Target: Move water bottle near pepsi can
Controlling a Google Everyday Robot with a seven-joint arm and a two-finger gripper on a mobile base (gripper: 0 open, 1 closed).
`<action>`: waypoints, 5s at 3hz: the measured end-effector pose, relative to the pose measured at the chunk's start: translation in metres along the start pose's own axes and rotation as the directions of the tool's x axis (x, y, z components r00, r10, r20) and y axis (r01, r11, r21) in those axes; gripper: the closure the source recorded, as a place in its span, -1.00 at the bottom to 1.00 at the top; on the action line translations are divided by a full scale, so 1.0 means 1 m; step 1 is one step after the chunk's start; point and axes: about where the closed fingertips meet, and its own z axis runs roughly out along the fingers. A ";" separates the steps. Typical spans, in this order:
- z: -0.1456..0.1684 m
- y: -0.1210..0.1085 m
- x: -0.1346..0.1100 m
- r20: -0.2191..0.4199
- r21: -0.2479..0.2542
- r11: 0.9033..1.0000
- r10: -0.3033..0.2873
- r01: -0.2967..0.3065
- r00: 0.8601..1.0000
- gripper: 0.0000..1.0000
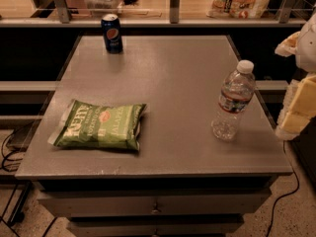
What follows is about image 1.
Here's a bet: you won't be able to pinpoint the black cable on right floor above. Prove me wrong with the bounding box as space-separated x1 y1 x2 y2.
265 140 301 237

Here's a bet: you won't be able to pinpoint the blue pepsi can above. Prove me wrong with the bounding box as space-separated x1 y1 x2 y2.
101 14 122 53

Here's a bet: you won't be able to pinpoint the black cables on left floor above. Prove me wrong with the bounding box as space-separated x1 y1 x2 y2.
0 121 59 237

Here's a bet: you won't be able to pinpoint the colourful snack bag on shelf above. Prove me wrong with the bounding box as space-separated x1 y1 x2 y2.
206 0 270 19

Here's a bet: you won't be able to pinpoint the clear plastic water bottle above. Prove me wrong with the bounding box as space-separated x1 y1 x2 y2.
211 60 256 141

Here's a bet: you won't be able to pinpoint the metal shelf railing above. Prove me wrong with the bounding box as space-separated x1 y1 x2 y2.
0 0 315 28

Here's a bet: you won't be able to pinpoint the green jalapeno chip bag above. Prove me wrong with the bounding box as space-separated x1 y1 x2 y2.
47 100 146 151

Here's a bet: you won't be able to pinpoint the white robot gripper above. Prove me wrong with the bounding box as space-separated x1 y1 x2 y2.
275 14 316 140

